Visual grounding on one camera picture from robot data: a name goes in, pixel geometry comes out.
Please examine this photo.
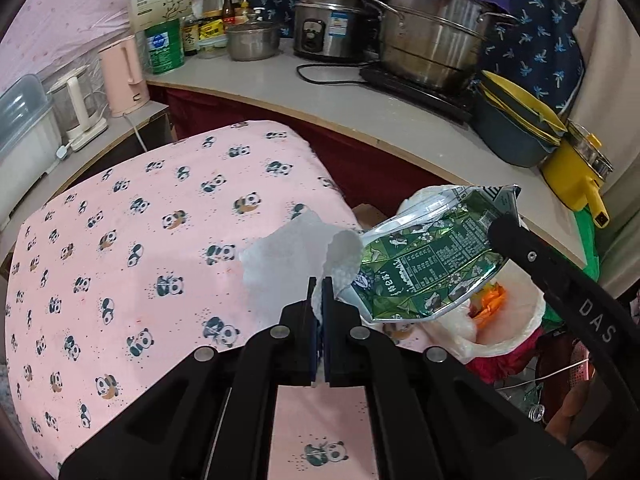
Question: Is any green plastic bag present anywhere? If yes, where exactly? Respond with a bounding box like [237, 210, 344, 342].
[570, 207, 601, 283]

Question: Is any dark jar white label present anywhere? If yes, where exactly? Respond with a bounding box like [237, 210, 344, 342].
[182, 14, 200, 57]

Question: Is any green foil snack bag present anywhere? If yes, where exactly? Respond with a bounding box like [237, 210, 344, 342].
[350, 184, 523, 323]

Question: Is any orange snack wrapper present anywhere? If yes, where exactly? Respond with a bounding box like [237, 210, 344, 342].
[470, 282, 506, 328]

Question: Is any yellow pot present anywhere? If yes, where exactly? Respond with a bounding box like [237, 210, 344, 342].
[541, 120, 613, 228]

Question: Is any dark blue basin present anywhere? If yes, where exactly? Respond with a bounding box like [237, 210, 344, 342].
[472, 87, 561, 168]

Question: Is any steel rice cooker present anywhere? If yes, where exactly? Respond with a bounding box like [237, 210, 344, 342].
[292, 0, 373, 63]

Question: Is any pink electric kettle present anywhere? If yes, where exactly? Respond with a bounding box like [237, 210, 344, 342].
[97, 35, 150, 118]

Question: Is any white paper towel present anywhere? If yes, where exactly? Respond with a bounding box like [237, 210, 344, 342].
[240, 210, 363, 326]

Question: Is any glass kettle cream handle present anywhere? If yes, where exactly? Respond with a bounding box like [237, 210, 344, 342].
[48, 65, 108, 152]

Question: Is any white dish drainer box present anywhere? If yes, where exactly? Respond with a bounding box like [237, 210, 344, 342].
[0, 74, 63, 216]

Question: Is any beige curtain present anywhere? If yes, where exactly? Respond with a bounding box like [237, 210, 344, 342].
[570, 0, 640, 301]

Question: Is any yellow label jar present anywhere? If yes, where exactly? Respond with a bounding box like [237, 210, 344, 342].
[199, 10, 226, 43]

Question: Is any large steel steamer pot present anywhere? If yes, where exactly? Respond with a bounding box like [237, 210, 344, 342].
[362, 0, 521, 93]

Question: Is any white plastic trash bag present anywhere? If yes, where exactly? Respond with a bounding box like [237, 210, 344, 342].
[395, 185, 546, 366]

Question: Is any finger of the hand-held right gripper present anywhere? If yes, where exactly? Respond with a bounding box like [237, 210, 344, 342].
[487, 215, 576, 297]

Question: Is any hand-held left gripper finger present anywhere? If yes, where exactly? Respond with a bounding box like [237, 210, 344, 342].
[322, 277, 587, 480]
[59, 275, 323, 480]

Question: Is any black power cable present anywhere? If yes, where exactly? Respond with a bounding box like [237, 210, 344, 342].
[296, 62, 366, 85]

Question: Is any green tin can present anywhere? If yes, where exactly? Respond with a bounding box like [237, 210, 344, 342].
[145, 19, 186, 75]

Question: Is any black induction cooktop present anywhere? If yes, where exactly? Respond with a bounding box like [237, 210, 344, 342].
[359, 62, 478, 123]

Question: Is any white power cable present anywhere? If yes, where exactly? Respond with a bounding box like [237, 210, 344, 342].
[122, 112, 148, 153]

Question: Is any small steel pot glass lid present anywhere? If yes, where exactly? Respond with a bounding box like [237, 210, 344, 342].
[225, 7, 282, 62]

